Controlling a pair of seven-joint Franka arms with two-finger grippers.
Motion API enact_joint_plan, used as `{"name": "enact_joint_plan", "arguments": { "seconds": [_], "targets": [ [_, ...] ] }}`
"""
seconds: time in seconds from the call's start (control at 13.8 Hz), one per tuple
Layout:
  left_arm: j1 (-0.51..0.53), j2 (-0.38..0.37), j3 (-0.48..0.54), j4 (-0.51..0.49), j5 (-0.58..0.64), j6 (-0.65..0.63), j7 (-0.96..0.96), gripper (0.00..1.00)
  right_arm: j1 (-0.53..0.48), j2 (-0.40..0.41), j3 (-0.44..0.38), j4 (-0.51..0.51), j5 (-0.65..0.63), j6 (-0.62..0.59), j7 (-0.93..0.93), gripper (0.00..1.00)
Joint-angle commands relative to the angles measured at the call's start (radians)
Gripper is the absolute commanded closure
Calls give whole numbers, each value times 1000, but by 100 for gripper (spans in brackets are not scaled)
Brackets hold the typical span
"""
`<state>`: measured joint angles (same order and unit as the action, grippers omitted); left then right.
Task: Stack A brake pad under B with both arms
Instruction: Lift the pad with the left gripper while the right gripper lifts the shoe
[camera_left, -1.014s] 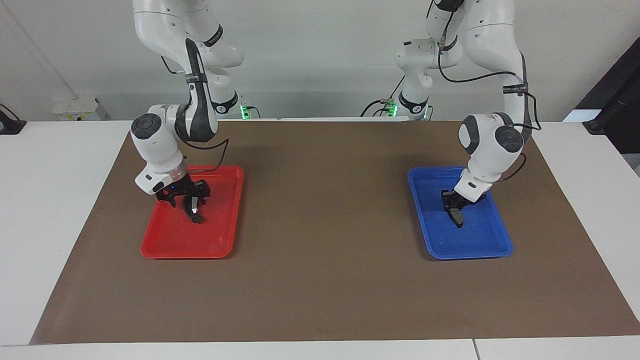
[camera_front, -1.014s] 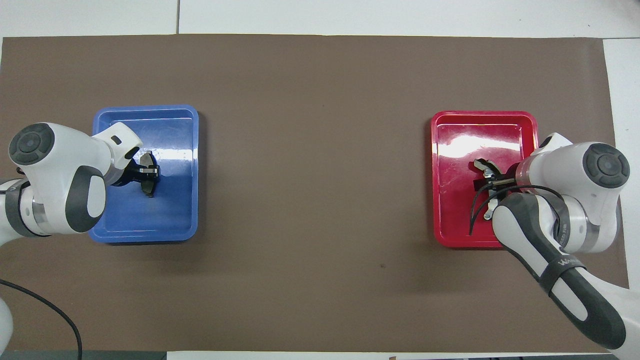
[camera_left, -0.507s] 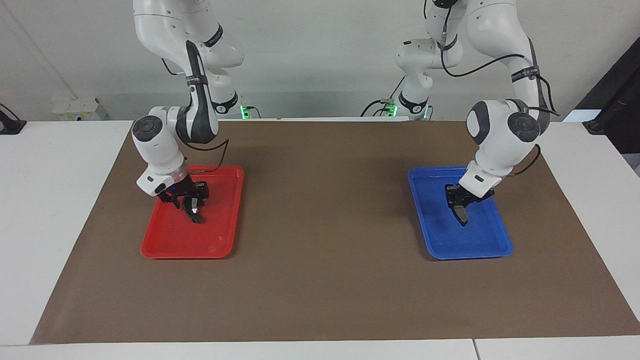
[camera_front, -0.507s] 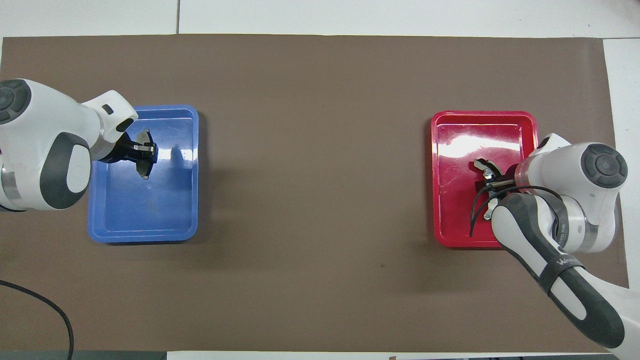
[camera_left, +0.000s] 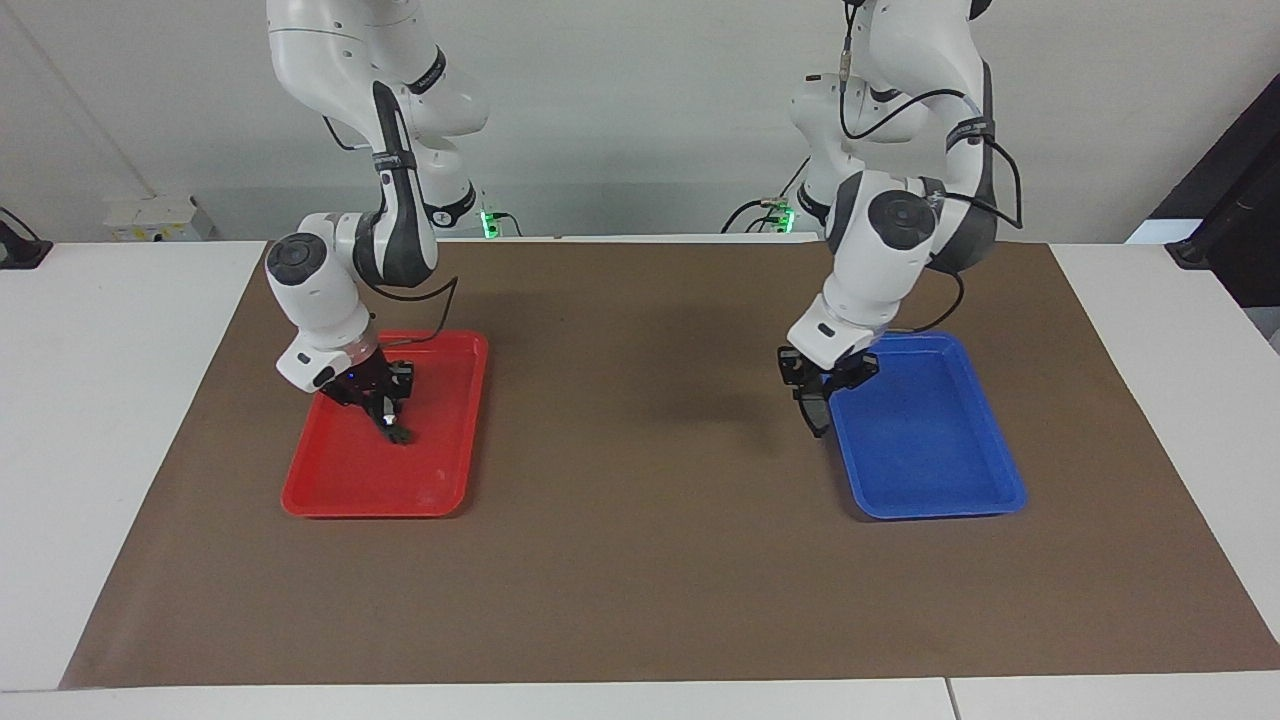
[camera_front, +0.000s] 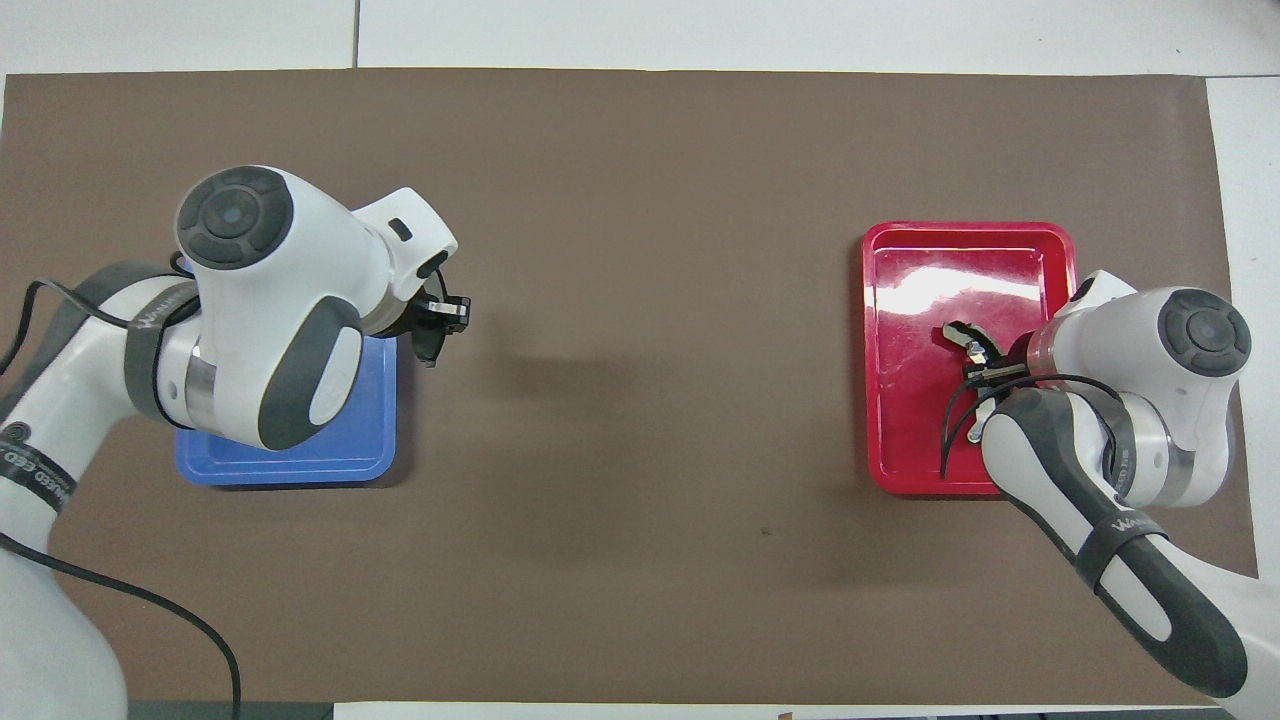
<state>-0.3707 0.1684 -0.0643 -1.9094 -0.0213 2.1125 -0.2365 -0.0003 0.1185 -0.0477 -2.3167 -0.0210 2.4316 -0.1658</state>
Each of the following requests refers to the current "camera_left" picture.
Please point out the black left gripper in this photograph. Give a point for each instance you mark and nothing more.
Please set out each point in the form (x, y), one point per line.
(835, 370)

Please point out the white yellow power strip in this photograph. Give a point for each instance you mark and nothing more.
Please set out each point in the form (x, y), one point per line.
(150, 220)

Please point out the dark brake pad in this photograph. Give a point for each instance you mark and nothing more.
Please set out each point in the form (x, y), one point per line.
(818, 415)

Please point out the large black stand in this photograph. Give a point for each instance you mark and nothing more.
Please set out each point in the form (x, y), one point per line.
(1230, 200)

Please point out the brown table mat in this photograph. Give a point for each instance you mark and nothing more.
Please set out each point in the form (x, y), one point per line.
(650, 560)

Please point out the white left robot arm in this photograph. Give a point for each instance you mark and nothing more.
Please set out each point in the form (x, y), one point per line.
(890, 230)

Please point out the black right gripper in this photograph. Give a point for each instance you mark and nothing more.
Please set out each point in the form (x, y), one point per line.
(360, 380)

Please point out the small black clamp mount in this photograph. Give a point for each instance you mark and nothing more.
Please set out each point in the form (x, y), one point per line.
(18, 250)

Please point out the red plastic tray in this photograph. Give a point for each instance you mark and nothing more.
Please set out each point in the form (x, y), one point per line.
(430, 470)

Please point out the blue plastic tray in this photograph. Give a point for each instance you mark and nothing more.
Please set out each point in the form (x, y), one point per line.
(930, 450)

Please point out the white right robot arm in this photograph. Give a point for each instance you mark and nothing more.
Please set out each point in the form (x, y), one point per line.
(315, 290)

